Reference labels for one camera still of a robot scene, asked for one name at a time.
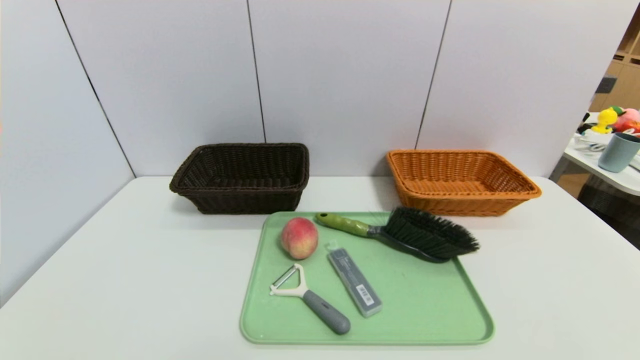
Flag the yellow plush toy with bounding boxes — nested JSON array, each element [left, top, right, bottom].
[[591, 107, 619, 135]]

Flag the dark brown wicker basket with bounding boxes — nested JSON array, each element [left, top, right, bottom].
[[169, 143, 310, 215]]

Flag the white side table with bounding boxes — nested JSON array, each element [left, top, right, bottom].
[[563, 134, 640, 197]]

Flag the pink plush toy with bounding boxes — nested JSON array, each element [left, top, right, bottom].
[[614, 106, 640, 135]]

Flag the light green plastic tray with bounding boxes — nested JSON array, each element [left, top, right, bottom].
[[239, 210, 495, 346]]

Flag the orange wicker basket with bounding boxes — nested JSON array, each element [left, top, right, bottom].
[[386, 149, 542, 217]]

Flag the grey rectangular plastic case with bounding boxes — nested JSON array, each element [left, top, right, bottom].
[[327, 248, 383, 318]]

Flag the red yellow peach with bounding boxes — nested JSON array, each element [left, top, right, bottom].
[[280, 217, 319, 260]]

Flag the wooden shelf cabinet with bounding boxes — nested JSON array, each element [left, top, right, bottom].
[[589, 5, 640, 113]]

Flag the white peeler grey handle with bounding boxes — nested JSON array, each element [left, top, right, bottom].
[[269, 263, 351, 336]]

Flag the green handled black brush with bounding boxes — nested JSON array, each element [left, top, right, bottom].
[[314, 206, 480, 264]]

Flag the blue grey cup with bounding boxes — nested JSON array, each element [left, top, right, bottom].
[[598, 132, 640, 173]]

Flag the dark wicker bin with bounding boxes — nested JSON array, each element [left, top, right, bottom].
[[577, 175, 640, 248]]

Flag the white cable bundle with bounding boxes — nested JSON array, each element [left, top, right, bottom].
[[572, 131, 608, 153]]

